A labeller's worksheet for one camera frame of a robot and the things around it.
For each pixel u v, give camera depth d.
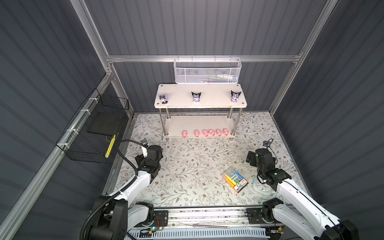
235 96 0.75
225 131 0.99
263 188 0.81
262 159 0.62
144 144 0.74
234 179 0.85
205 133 0.98
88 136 0.72
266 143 0.69
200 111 1.26
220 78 0.92
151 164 0.67
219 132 0.98
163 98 0.74
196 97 0.75
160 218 0.72
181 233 0.71
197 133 0.99
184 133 0.99
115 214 0.41
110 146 0.69
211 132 0.99
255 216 0.74
